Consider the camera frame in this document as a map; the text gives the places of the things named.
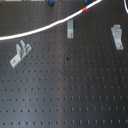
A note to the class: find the blue knob top right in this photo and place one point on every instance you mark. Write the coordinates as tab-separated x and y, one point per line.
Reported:
87	1

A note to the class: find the blue knob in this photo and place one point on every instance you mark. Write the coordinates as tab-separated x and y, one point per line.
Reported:
87	1
51	3

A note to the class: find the blue knob at top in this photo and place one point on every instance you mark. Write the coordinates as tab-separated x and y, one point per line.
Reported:
51	3

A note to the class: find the grey cable clip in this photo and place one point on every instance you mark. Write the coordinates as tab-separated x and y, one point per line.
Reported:
70	32
117	35
22	50

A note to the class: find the middle grey cable clip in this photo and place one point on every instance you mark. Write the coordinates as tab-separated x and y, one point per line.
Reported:
70	32

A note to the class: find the right grey cable clip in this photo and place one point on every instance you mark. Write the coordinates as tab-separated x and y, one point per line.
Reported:
117	35

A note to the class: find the left grey cable clip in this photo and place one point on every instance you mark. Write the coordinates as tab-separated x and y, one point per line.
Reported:
22	50

